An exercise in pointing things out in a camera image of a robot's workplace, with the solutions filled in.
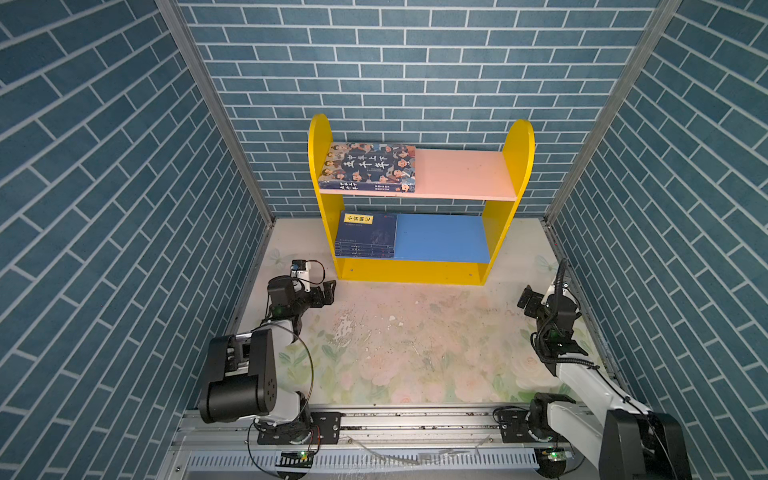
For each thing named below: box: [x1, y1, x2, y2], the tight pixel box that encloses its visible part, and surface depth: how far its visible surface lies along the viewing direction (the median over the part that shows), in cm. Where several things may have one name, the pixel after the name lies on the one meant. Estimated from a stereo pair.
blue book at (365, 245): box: [336, 240, 395, 251], surface depth 91 cm
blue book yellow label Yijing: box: [335, 252, 395, 259], surface depth 93 cm
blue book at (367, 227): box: [337, 210, 397, 243], surface depth 96 cm
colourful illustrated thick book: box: [318, 142, 416, 193], surface depth 75 cm
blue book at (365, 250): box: [336, 247, 395, 255], surface depth 93 cm
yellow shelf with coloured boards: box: [308, 114, 535, 285], surface depth 83 cm
